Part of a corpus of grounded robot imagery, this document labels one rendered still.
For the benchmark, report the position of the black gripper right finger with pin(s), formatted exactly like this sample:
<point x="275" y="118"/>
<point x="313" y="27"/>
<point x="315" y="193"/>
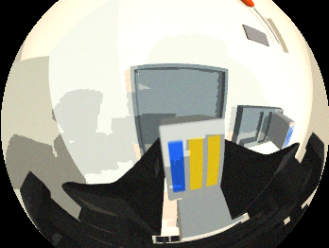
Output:
<point x="246" y="174"/>

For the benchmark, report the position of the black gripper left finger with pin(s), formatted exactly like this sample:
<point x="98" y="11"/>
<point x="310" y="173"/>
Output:
<point x="138" y="195"/>

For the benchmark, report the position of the white box with coloured stripes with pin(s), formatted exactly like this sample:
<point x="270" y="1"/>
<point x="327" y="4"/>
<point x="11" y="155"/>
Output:
<point x="193" y="148"/>

